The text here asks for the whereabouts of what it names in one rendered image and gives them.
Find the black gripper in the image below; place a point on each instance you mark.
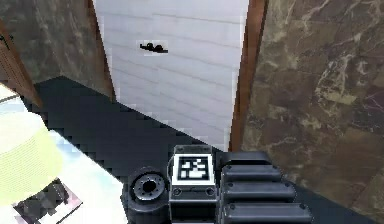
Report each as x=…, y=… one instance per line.
x=146, y=191

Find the brown wooden door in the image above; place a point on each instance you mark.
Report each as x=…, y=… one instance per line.
x=15, y=71

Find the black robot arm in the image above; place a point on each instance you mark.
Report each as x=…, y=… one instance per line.
x=246, y=186

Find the white room door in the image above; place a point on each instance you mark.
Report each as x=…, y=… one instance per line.
x=173, y=73

